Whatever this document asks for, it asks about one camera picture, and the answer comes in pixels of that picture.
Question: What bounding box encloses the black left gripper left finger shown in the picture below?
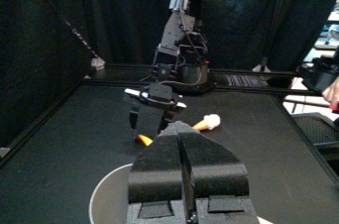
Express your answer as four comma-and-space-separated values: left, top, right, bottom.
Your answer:
125, 120, 192, 224

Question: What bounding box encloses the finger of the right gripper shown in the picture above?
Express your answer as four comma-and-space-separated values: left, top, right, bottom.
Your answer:
156, 109, 180, 136
126, 100, 142, 134

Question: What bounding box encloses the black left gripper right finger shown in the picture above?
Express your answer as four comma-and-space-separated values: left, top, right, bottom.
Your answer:
176, 122, 261, 224

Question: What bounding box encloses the person's hand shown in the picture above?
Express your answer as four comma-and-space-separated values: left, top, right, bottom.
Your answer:
320, 76, 339, 105

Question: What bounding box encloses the orange white toy ice cream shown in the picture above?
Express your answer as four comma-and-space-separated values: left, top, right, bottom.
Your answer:
192, 113, 222, 133

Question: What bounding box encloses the black mesh chair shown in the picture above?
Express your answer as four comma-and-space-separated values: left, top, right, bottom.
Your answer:
289, 112, 339, 176

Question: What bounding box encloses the black cloth curtain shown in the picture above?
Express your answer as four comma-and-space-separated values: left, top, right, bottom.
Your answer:
0, 0, 339, 150

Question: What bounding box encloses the white corner bracket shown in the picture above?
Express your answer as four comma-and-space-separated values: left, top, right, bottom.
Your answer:
252, 63, 272, 73
89, 56, 106, 71

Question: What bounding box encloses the black device with cables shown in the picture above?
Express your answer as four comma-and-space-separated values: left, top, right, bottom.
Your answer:
297, 46, 339, 94

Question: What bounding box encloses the black frame pole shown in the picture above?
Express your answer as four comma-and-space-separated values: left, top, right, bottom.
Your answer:
258, 0, 293, 67

